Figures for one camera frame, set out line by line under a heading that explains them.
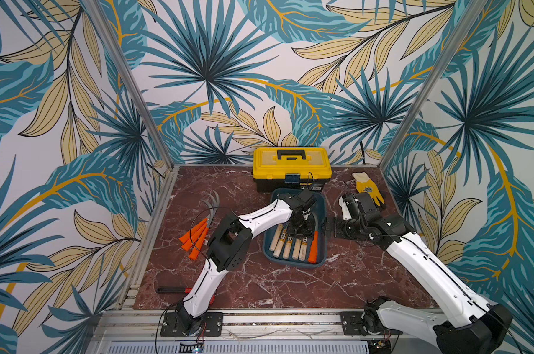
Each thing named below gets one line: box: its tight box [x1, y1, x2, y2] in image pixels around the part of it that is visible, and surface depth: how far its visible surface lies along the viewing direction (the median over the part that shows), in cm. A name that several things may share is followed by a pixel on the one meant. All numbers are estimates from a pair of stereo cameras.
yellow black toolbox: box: [252, 146, 333, 192], surface depth 100 cm
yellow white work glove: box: [351, 171, 385, 207], surface depth 112 cm
